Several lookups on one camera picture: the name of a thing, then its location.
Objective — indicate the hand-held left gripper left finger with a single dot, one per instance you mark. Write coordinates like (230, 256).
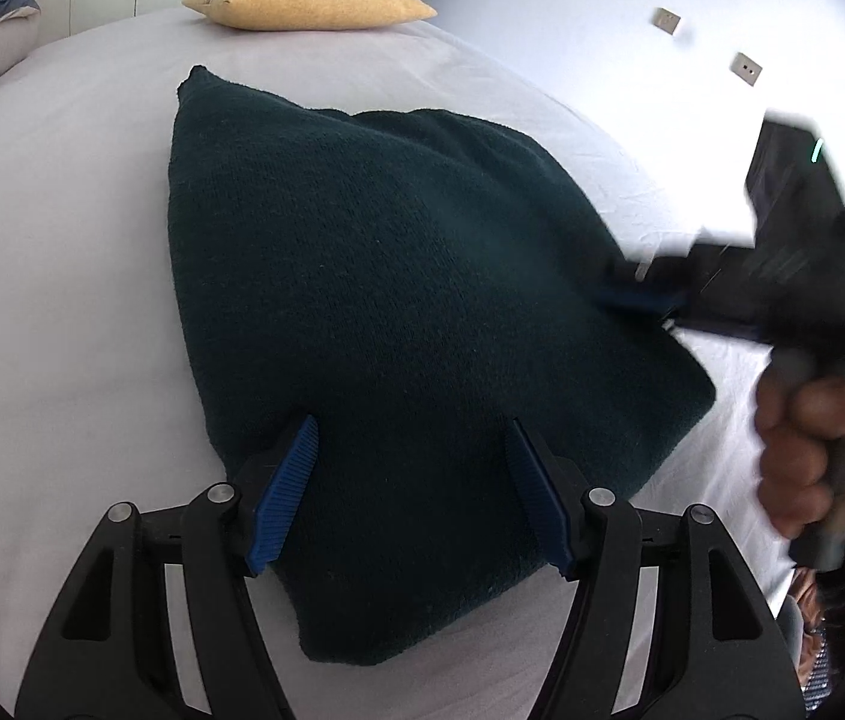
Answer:
(284, 495)

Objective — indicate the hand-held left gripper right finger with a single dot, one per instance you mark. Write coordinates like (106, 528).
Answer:
(542, 510)

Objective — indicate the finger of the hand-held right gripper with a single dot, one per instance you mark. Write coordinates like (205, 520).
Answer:
(640, 304)
(655, 266)

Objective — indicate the dark green towel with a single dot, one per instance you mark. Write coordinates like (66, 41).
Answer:
(392, 277)

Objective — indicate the person's right hand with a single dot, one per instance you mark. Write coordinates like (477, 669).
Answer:
(805, 427)

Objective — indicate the person's patterned clothing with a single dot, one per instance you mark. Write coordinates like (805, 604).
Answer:
(812, 637)

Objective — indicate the wall socket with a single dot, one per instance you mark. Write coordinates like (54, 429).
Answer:
(747, 69)
(668, 19)

